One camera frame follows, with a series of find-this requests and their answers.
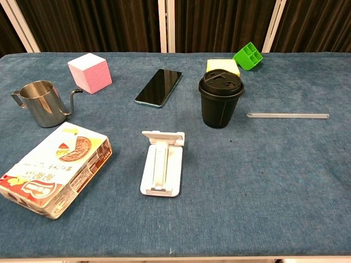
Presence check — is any white folding phone stand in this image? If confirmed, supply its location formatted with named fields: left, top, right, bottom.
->
left=139, top=130, right=186, bottom=198

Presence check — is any black lidded coffee cup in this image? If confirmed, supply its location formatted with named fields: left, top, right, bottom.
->
left=198, top=69, right=245, bottom=129

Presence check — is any printed snack carton box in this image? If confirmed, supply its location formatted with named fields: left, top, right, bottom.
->
left=0, top=122, right=114, bottom=220

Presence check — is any pink foam cube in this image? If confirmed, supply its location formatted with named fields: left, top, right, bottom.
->
left=67, top=53, right=113, bottom=95

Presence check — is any blue fabric tablecloth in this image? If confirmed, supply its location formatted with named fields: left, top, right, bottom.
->
left=0, top=52, right=351, bottom=259

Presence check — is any white frame post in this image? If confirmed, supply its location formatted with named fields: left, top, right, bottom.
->
left=0, top=0, right=41, bottom=53
left=157, top=0, right=176, bottom=54
left=262, top=0, right=287, bottom=54

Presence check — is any yellow foam cube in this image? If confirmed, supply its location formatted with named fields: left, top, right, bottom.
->
left=206, top=59, right=241, bottom=78

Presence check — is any dark pleated curtain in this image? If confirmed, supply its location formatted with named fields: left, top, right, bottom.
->
left=0, top=5, right=28, bottom=58
left=174, top=0, right=276, bottom=54
left=16, top=0, right=162, bottom=53
left=270, top=0, right=351, bottom=54

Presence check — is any stainless steel gooseneck pitcher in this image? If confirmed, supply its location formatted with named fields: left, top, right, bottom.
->
left=11, top=80, right=83, bottom=128

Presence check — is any black smartphone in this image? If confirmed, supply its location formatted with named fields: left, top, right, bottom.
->
left=134, top=68, right=183, bottom=108

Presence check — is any green plastic grid block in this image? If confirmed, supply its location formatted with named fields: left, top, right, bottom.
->
left=232, top=42, right=264, bottom=71

